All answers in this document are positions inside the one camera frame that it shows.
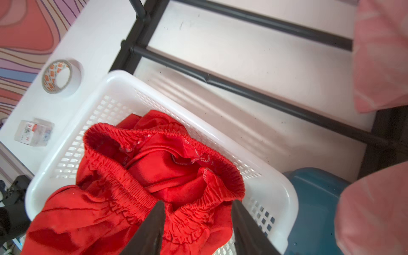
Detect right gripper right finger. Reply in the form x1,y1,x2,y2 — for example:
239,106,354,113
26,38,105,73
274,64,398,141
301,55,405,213
231,200,280,255

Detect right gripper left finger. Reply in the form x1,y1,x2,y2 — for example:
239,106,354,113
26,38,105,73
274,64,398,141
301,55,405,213
120,201,166,255

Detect red shorts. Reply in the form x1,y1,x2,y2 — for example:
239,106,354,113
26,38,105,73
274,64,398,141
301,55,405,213
22,110,245,255

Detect pink tie-dye shorts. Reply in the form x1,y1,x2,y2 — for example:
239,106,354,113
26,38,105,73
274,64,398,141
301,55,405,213
334,1,408,255

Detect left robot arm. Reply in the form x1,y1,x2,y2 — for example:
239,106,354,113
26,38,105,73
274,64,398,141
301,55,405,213
1,175,31,245

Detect white perforated plastic basket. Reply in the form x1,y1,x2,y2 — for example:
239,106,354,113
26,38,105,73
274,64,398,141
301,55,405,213
25,71,299,254

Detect teal plastic tray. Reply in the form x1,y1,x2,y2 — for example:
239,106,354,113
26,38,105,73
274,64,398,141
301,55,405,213
284,167,350,255

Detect paperclip box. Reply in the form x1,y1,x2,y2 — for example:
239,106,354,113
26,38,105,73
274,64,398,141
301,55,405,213
14,119,55,147

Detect black clothes rack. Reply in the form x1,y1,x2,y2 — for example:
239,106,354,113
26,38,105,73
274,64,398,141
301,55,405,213
112,1,391,181

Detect roll of tape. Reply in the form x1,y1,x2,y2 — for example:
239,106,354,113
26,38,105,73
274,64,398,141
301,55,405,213
41,58,82,97

